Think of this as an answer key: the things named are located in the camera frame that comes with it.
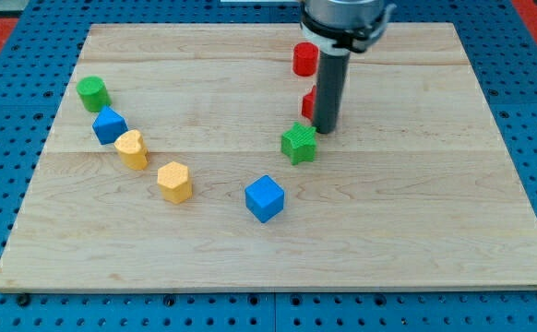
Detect blue pentagon block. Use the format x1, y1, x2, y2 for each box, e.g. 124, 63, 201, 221
92, 106, 128, 145

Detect yellow hexagon block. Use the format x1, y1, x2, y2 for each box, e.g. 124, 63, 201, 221
157, 161, 193, 204

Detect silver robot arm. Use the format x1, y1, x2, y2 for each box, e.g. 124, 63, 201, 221
300, 0, 397, 134

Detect red star block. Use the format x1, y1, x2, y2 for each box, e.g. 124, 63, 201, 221
301, 85, 316, 120

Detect yellow heart block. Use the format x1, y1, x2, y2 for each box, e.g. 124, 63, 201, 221
113, 129, 149, 171

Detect blue cube block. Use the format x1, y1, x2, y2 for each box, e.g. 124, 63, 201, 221
245, 175, 285, 223

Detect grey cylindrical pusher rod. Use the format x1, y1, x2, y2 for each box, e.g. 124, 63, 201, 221
312, 52, 351, 134

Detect green star block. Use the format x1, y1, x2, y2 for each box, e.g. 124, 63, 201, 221
280, 122, 316, 165

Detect wooden board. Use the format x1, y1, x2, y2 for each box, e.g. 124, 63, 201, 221
0, 23, 537, 293

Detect red cylinder block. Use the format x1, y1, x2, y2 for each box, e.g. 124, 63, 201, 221
292, 41, 319, 77

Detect green cylinder block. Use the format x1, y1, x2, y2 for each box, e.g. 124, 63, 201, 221
76, 76, 112, 113

